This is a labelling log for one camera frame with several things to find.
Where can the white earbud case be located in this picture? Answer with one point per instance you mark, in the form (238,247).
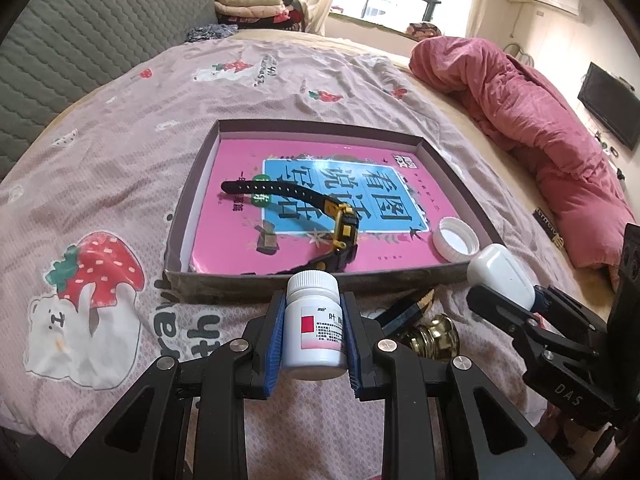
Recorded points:
(500,267)

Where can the gold metal knob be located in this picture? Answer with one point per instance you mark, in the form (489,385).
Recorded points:
(432,337)

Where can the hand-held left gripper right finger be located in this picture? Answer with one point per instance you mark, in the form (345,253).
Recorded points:
(352,345)

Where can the white medicine bottle red label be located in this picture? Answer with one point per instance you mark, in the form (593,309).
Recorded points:
(315,330)

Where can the pink strawberry printed blanket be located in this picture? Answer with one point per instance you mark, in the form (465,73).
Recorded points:
(125,160)

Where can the black and yellow wristwatch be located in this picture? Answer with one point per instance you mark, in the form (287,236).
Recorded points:
(345,225)

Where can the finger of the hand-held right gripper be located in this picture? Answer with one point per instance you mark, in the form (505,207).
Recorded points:
(542,296)
(500,307)

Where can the pink book with blue label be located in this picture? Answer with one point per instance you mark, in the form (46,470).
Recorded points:
(235,230)

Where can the dark patterned cloth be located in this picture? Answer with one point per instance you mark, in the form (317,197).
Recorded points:
(210,32)

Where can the white plastic lid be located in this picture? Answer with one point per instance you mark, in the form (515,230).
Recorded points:
(452,240)

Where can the folded beige clothes stack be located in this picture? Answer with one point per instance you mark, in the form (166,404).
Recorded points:
(247,2)

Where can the metal chair frame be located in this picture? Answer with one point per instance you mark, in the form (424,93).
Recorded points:
(520,52)

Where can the black television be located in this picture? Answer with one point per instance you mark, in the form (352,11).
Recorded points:
(607,102)

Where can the pink quilt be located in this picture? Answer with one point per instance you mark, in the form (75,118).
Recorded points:
(525,110)

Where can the grey quilted headboard cover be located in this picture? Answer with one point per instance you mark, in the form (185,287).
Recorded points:
(100,25)

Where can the black gold flat case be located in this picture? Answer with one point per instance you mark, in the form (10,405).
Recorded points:
(549,222)

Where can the black tube with gold tip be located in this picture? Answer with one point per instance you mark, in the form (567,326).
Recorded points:
(400,312)

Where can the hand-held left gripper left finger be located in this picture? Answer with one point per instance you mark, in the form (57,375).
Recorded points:
(272,345)

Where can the patterned cloth bundle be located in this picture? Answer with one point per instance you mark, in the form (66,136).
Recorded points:
(422,31)

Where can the shallow brown cardboard box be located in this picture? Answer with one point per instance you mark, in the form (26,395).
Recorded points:
(225,285)

